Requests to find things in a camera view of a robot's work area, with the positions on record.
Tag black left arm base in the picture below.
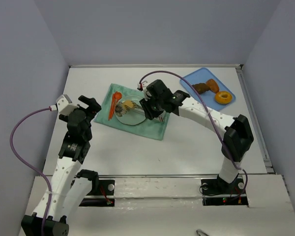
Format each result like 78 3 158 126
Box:
79 179 115 207

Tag green satin placemat cloth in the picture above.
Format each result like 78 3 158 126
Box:
94 84 170 141

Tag metal tongs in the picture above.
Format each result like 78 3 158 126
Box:
131 101 164 122

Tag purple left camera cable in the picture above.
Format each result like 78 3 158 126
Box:
9 106 54 236

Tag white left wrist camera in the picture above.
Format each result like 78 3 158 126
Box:
49 94 79 116

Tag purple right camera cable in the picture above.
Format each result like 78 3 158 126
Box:
137 70 248 197

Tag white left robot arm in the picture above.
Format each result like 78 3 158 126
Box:
21 94 101 236

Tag purple camera cable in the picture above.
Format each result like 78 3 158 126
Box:
137 70 248 197
9 106 54 236

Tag orange plastic fork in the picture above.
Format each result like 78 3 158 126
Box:
108 98 117 120

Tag round yellow bun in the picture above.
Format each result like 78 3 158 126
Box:
123 100 135 110

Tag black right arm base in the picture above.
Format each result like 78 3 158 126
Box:
199 178 249 207

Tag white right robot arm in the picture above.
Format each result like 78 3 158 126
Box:
138 80 254 196

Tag blue plastic tray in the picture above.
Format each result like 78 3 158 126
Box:
184 68 236 111

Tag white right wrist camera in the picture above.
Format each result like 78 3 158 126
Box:
137 83 150 100

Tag dark brown bread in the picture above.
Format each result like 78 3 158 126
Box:
192 83 210 94

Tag orange plastic knife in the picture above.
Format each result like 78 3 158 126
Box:
108 93 115 120

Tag orange plastic spoon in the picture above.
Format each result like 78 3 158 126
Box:
108 91 123 121

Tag orange-brown oblong bread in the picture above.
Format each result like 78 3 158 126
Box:
206 79 219 93

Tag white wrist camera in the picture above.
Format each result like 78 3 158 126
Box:
49 94 79 116
137 83 150 100

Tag orange ring donut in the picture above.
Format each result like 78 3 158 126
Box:
214 91 233 105

